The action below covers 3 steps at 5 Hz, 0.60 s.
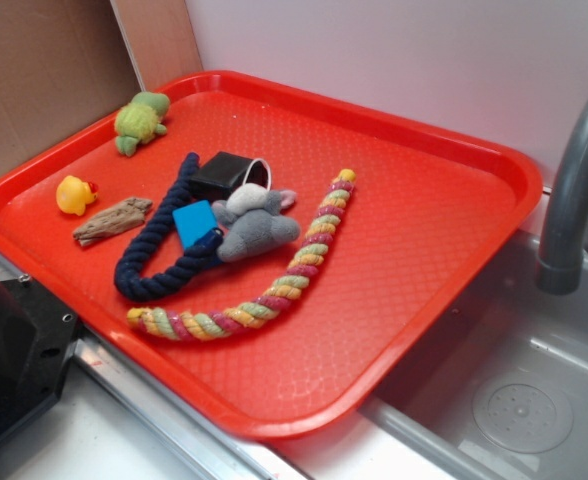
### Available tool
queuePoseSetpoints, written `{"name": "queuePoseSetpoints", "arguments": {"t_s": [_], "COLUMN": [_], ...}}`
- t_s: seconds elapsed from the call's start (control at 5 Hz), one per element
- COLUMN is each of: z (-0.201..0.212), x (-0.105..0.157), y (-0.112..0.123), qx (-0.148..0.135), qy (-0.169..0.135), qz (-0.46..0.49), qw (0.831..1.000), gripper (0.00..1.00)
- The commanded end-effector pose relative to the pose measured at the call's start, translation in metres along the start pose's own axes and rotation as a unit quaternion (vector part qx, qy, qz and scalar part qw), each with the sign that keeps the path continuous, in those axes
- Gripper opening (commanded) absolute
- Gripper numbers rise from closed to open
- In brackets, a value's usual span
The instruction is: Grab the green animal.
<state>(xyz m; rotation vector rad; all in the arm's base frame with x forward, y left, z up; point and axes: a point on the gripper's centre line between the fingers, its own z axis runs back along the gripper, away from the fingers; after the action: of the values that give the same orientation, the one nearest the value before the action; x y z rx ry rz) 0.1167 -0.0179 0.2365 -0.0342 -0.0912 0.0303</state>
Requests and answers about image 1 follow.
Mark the green plush turtle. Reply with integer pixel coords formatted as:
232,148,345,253
114,91,171,157

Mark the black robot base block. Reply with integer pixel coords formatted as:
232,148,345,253
0,276,79,444

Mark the red plastic tray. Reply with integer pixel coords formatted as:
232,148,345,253
0,72,542,440

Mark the grey plush elephant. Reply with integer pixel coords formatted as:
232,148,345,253
212,183,301,263

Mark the black square cup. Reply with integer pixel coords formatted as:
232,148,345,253
188,151,272,202

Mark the blue rectangular block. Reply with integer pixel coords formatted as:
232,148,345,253
172,200,220,250

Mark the brown driftwood piece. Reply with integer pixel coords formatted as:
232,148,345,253
72,197,153,247

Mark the yellow rubber duck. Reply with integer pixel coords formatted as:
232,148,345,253
55,175,98,216

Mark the grey toy sink basin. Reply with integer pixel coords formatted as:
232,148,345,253
362,234,588,479

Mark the brown cardboard panel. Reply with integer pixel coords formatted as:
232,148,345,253
0,1,139,176

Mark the grey toy faucet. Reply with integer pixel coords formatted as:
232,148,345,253
535,101,588,295

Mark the multicolour rope toy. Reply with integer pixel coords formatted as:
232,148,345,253
126,169,356,342

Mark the navy blue rope toy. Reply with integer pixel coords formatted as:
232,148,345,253
114,152,224,302

